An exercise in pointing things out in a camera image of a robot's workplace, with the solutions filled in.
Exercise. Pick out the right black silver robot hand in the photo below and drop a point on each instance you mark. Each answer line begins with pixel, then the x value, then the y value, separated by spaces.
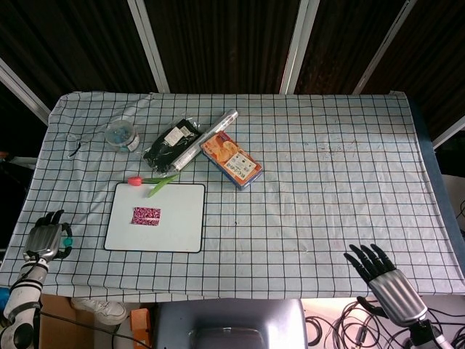
pixel 394 291

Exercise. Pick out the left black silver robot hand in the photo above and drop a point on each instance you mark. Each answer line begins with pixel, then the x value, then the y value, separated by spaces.
pixel 41 238

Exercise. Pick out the pink patterned packet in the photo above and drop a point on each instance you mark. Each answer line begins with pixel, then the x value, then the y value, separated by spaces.
pixel 146 216

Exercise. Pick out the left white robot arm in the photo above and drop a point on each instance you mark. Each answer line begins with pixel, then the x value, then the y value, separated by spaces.
pixel 22 305

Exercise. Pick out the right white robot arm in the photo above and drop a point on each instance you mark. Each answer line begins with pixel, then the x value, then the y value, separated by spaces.
pixel 428 334

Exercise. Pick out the small black tie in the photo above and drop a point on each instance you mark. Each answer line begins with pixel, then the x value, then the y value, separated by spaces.
pixel 74 149

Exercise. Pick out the white sneaker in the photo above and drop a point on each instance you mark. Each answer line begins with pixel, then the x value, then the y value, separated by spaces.
pixel 101 310

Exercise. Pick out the brown cardboard box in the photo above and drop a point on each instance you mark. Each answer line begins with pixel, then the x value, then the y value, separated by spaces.
pixel 72 331

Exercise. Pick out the artificial pink tulip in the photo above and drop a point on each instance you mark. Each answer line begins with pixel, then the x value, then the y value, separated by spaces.
pixel 135 180

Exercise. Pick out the white black grid tablecloth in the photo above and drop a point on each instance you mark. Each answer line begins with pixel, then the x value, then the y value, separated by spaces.
pixel 309 200

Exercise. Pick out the clear plastic jar of clips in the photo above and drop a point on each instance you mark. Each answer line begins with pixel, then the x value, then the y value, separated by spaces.
pixel 121 136

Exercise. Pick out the orange plastic object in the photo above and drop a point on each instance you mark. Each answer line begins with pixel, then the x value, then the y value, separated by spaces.
pixel 141 327

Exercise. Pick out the black item in plastic bag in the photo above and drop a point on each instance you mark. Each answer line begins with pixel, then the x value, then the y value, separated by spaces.
pixel 165 145

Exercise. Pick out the grey robot torso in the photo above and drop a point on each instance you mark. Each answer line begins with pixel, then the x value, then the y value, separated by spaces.
pixel 229 323

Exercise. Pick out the silver foil roll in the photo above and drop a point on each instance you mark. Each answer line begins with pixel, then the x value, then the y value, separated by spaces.
pixel 189 152

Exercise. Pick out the orange blue cracker box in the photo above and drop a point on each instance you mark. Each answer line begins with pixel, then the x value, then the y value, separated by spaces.
pixel 232 160

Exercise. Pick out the dark brown curtain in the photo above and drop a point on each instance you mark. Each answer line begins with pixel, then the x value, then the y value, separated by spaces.
pixel 225 36

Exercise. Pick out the white board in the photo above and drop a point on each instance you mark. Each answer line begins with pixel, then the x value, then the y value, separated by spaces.
pixel 174 225

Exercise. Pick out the white frame post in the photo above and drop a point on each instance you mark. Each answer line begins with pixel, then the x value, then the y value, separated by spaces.
pixel 385 47
pixel 299 43
pixel 149 43
pixel 450 132
pixel 22 87

